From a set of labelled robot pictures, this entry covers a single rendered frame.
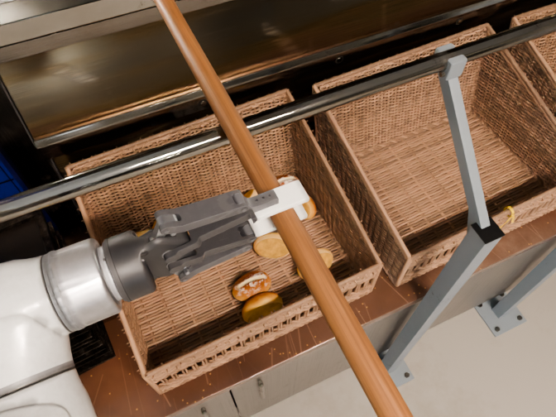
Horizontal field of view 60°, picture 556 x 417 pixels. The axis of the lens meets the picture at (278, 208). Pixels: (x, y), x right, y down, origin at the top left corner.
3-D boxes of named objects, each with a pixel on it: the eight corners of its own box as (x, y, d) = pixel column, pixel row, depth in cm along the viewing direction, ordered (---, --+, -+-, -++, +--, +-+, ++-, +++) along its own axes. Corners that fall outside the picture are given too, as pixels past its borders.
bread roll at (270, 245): (292, 261, 119) (292, 251, 125) (293, 236, 117) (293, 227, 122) (252, 260, 120) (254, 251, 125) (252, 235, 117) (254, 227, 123)
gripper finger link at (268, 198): (233, 209, 55) (231, 194, 53) (273, 194, 57) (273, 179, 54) (238, 219, 55) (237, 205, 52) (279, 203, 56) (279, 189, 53)
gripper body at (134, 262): (91, 227, 52) (174, 197, 54) (114, 261, 59) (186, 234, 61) (108, 285, 48) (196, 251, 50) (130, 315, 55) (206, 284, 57)
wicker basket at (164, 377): (98, 227, 128) (58, 163, 105) (287, 154, 141) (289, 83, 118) (156, 400, 105) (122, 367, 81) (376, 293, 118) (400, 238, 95)
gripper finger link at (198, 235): (157, 237, 55) (153, 232, 54) (245, 195, 56) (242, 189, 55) (168, 265, 53) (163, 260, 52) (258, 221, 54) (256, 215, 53)
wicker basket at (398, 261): (302, 153, 142) (307, 82, 118) (457, 93, 155) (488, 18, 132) (395, 291, 118) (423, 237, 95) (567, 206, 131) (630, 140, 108)
